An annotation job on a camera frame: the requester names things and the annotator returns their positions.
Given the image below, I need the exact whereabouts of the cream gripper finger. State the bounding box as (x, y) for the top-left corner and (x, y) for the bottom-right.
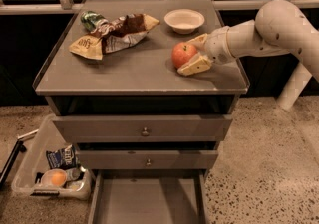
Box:
(188, 34), (207, 51)
(177, 52), (212, 76)

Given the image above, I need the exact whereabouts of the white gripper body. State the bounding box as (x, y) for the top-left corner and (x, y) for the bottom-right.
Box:
(204, 26), (235, 65)

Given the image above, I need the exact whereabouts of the red apple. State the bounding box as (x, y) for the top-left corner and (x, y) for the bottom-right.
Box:
(171, 42), (197, 69)

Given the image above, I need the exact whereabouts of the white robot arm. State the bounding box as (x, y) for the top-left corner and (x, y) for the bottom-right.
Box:
(177, 0), (319, 110)

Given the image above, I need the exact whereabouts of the grey drawer cabinet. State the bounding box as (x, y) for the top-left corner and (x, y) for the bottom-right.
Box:
(34, 0), (249, 114)

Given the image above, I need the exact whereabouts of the grey top drawer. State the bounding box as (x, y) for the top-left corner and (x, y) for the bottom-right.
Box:
(53, 114), (232, 143)

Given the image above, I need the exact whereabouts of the grey drawer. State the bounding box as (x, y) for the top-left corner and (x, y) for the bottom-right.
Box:
(88, 170), (209, 224)
(77, 141), (218, 169)
(53, 114), (232, 143)

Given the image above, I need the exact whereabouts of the grey middle drawer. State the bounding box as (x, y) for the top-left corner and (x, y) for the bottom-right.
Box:
(77, 141), (218, 169)

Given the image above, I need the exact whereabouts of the grey bottom drawer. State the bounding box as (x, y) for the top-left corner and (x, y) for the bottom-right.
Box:
(88, 170), (209, 224)

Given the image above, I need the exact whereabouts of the white paper bowl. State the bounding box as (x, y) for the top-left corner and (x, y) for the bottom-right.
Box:
(164, 9), (205, 35)

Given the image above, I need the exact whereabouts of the brown crumpled chip bag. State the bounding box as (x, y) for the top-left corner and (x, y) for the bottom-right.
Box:
(69, 14), (160, 60)

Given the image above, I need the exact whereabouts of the green soda can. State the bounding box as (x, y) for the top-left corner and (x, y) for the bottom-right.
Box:
(80, 11), (109, 32)

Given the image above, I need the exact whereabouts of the blue snack bag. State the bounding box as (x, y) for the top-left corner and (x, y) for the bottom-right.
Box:
(46, 145), (77, 170)

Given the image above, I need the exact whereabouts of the small metal can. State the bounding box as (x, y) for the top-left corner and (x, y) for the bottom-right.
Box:
(66, 168), (81, 181)

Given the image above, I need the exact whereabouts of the clear plastic bin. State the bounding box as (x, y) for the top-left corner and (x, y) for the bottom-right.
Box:
(11, 114), (91, 200)

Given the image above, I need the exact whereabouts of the cup with orange contents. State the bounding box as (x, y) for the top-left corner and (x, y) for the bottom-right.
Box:
(41, 169), (67, 187)

